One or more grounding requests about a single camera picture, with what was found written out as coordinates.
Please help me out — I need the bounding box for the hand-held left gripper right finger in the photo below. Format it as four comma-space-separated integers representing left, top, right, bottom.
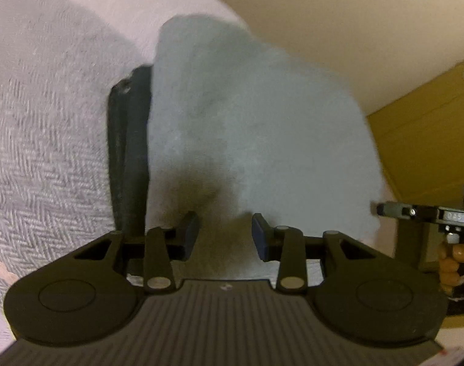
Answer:
252, 213, 373, 294

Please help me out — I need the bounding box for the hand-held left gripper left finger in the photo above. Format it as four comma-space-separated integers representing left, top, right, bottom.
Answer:
74, 211, 199, 294

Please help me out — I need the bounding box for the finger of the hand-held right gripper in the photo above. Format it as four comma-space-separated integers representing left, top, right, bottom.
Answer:
376, 202, 417, 220

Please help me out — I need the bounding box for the dark grey cloth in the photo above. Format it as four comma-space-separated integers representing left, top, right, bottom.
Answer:
107, 65, 153, 237

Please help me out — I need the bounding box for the grey sweater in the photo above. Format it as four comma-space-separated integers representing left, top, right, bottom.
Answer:
144, 14, 385, 279

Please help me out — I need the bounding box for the person's right hand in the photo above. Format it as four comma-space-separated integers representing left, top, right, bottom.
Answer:
438, 242, 464, 296

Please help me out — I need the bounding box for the yellow wooden cabinet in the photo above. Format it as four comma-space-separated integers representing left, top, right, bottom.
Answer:
365, 53, 464, 328

